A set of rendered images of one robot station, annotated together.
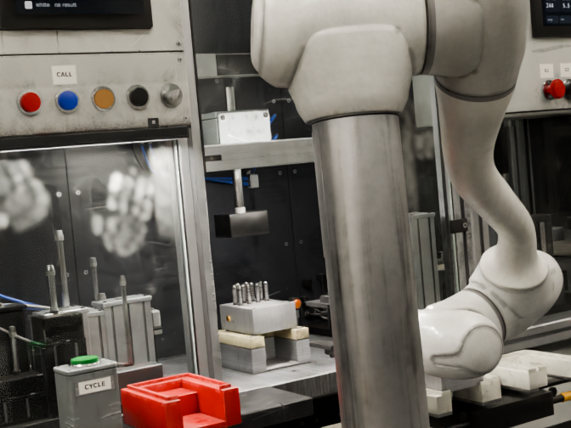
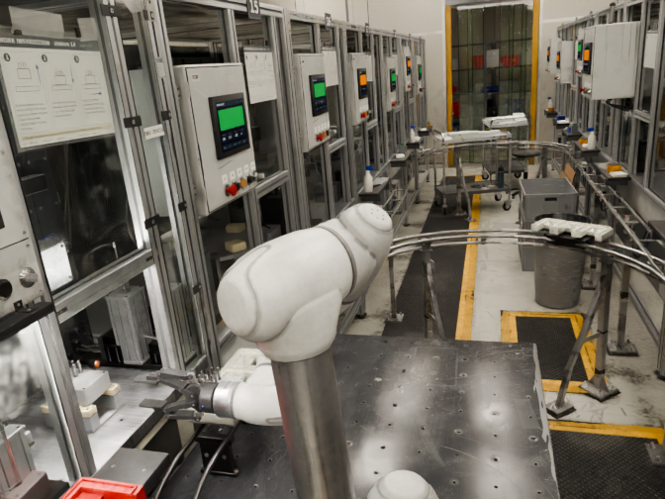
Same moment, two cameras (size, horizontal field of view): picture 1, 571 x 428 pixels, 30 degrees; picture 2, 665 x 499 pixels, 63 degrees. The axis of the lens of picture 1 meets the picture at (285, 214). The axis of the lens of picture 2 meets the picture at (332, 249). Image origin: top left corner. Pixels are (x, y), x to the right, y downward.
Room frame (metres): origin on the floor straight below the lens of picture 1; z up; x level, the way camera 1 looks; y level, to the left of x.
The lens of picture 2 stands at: (0.58, 0.37, 1.76)
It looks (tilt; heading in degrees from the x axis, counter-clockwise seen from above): 18 degrees down; 320
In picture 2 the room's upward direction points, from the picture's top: 5 degrees counter-clockwise
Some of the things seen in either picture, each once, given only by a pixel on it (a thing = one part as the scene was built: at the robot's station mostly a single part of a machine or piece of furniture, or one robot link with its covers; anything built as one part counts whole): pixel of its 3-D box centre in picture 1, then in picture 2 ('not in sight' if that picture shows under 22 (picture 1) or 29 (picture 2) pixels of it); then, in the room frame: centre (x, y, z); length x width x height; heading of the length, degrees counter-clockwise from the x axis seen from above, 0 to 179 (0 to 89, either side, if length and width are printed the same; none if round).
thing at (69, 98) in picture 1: (66, 100); not in sight; (1.65, 0.32, 1.42); 0.03 x 0.02 x 0.03; 123
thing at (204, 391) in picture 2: not in sight; (203, 396); (1.73, -0.13, 1.00); 0.09 x 0.07 x 0.08; 32
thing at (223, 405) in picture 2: not in sight; (229, 399); (1.67, -0.17, 1.00); 0.09 x 0.06 x 0.09; 122
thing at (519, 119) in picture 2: not in sight; (506, 149); (4.70, -6.42, 0.48); 0.84 x 0.58 x 0.97; 131
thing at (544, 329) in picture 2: not in sight; (547, 346); (2.05, -2.55, 0.01); 1.00 x 0.55 x 0.01; 123
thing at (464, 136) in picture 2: not in sight; (472, 168); (4.35, -5.12, 0.48); 0.88 x 0.56 x 0.96; 51
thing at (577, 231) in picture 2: not in sight; (570, 234); (1.83, -2.31, 0.84); 0.37 x 0.14 x 0.10; 1
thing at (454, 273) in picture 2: not in sight; (449, 230); (4.02, -4.22, 0.01); 5.85 x 0.59 x 0.01; 123
